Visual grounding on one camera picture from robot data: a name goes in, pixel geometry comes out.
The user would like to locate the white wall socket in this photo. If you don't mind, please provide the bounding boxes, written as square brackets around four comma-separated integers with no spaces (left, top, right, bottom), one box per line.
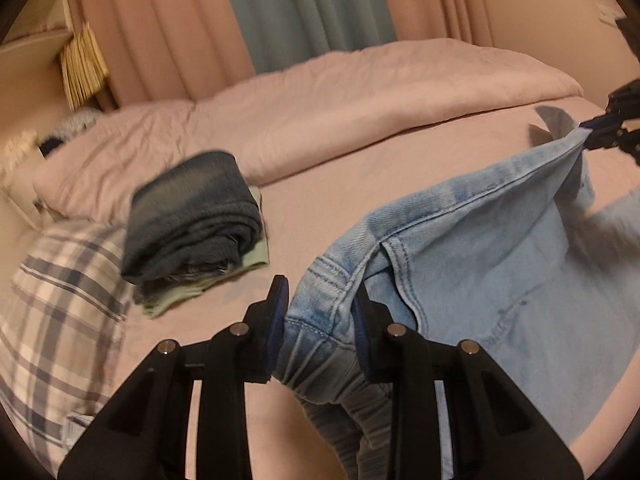
[597,3,626,27]

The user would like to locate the pink curtain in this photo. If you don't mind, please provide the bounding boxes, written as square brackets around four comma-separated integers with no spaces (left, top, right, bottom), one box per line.
[70,0,494,106]

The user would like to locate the pink bed sheet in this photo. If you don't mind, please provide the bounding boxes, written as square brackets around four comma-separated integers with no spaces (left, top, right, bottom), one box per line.
[117,98,639,479]

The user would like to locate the folded dark denim jeans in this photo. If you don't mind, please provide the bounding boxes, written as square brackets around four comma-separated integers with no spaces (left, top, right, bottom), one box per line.
[120,151,262,285]

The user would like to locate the folded pale green garment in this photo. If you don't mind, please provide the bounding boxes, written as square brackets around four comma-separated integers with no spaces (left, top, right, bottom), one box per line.
[134,185,271,320]

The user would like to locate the white shelf unit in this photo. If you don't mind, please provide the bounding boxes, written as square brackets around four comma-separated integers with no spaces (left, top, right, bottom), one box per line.
[1,0,72,136]

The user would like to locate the light blue denim pants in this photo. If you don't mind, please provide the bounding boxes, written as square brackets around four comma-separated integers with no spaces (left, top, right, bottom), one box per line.
[274,129,639,479]

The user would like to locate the grey patterned cloth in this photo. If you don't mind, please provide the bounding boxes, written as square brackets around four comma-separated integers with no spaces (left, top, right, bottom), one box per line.
[38,107,103,157]

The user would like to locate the pink pillow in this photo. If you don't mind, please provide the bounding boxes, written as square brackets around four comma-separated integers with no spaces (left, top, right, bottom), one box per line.
[32,100,238,224]

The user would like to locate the stack of yellowed books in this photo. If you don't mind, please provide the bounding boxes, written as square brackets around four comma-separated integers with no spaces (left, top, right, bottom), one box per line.
[58,23,110,110]

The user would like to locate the plush toy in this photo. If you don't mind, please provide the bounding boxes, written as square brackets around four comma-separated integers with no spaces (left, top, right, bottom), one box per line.
[1,129,39,186]

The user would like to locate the pink duvet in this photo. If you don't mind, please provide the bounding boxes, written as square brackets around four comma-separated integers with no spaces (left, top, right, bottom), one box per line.
[180,39,582,185]

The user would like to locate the plaid pillow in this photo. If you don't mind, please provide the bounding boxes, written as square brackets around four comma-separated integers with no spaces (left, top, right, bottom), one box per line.
[1,221,132,474]

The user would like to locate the teal curtain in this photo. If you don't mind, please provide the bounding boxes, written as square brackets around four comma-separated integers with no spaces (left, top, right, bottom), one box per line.
[230,0,396,74]

